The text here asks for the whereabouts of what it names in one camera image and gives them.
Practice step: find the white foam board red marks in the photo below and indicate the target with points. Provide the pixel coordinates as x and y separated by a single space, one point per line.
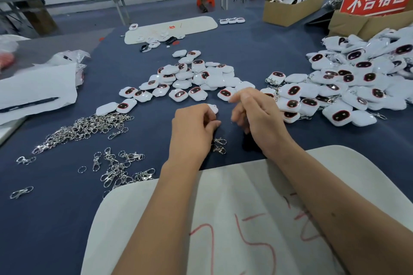
258 207

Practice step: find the black pen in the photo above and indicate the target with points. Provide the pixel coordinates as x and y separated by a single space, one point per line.
29 104

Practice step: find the white tag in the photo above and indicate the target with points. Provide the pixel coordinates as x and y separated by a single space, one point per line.
213 109

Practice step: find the orange bag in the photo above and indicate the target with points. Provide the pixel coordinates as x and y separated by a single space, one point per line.
5 60

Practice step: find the white paper sheet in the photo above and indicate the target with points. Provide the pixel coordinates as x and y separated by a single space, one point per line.
35 84

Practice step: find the long white foam board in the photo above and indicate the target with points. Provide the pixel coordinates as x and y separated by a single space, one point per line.
199 25

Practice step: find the white plastic bag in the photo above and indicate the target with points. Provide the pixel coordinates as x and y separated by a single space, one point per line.
11 41

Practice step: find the small white plastic part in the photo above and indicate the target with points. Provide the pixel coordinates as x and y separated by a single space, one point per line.
232 21
241 20
224 21

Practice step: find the person's right hand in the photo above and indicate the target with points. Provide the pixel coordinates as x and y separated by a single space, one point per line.
261 122

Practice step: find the person's left hand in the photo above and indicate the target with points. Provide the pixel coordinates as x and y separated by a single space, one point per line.
193 135

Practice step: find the person's right forearm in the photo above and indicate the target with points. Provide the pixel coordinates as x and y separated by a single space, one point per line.
345 210

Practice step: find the person's left forearm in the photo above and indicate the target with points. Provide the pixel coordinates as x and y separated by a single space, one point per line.
151 223

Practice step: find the flat brown cardboard box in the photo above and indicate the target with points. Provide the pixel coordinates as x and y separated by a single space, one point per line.
353 25

